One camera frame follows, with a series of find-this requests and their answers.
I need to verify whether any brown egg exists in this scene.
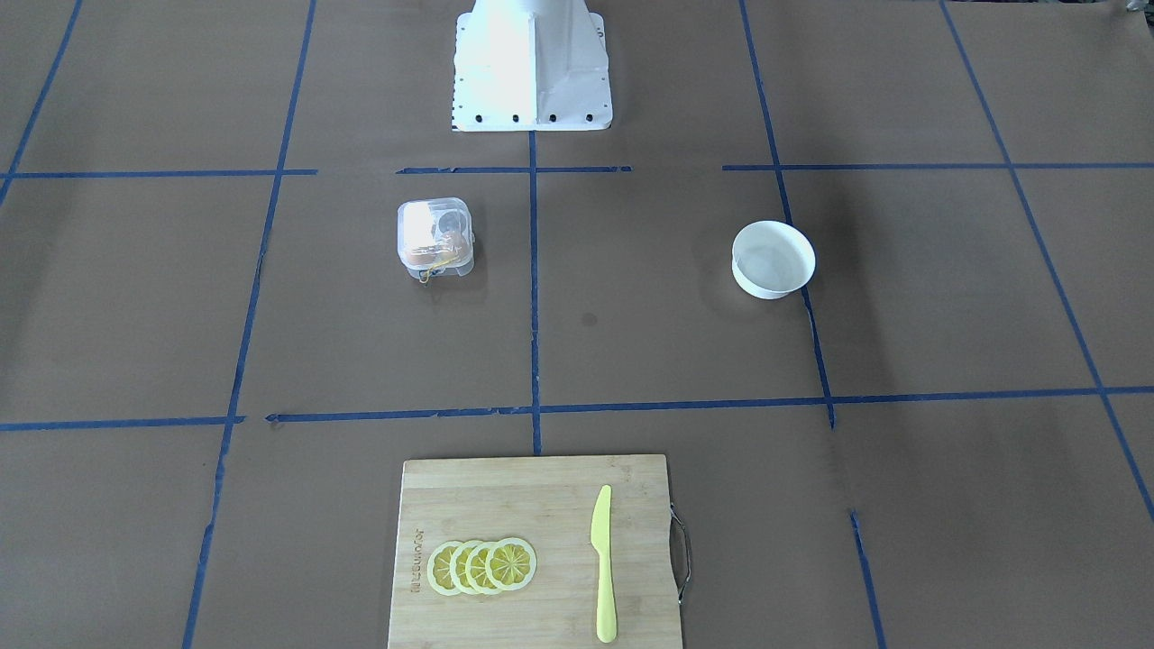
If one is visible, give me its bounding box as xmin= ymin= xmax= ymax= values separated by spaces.
xmin=439 ymin=231 xmax=473 ymax=266
xmin=400 ymin=245 xmax=441 ymax=270

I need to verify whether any clear plastic egg box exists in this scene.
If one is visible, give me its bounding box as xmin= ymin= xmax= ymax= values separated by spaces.
xmin=397 ymin=197 xmax=475 ymax=284

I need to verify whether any brown egg in box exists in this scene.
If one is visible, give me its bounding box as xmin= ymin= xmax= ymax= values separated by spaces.
xmin=400 ymin=245 xmax=441 ymax=270

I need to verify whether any wooden cutting board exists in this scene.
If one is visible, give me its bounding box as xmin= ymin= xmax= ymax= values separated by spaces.
xmin=387 ymin=453 xmax=683 ymax=648

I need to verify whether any white bowl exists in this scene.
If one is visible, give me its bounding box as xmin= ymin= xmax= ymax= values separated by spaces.
xmin=732 ymin=219 xmax=817 ymax=300

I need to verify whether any lemon slice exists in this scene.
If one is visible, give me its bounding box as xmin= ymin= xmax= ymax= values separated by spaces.
xmin=463 ymin=540 xmax=505 ymax=596
xmin=426 ymin=540 xmax=462 ymax=597
xmin=449 ymin=539 xmax=482 ymax=595
xmin=485 ymin=537 xmax=537 ymax=592

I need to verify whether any yellow plastic knife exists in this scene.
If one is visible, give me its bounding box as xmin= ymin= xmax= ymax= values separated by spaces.
xmin=590 ymin=484 xmax=619 ymax=644

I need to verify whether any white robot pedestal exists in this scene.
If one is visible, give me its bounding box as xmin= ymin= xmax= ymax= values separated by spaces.
xmin=451 ymin=1 xmax=614 ymax=133

